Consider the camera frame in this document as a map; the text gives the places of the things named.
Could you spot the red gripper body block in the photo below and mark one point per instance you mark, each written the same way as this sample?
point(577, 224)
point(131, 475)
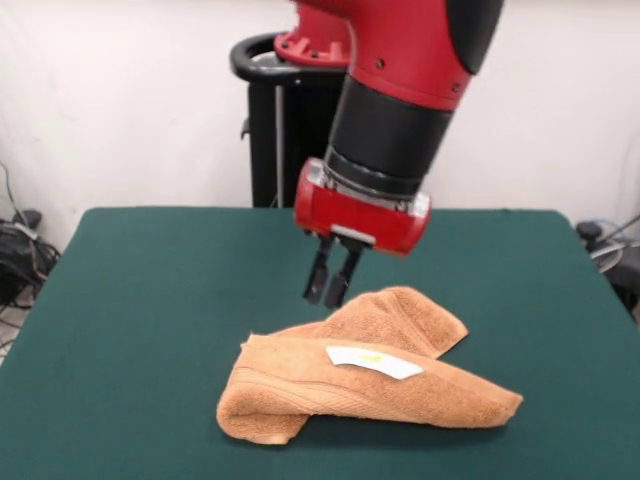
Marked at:
point(365, 220)

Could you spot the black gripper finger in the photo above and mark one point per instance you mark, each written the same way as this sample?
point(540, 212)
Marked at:
point(319, 275)
point(342, 285)

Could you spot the orange terry towel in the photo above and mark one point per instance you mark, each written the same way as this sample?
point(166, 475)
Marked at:
point(350, 390)

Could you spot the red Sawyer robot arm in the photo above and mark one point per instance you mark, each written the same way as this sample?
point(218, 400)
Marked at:
point(400, 60)

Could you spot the dark green table cloth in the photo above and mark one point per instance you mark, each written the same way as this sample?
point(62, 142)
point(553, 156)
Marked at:
point(125, 350)

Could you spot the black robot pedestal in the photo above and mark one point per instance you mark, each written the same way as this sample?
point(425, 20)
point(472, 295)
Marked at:
point(300, 150)

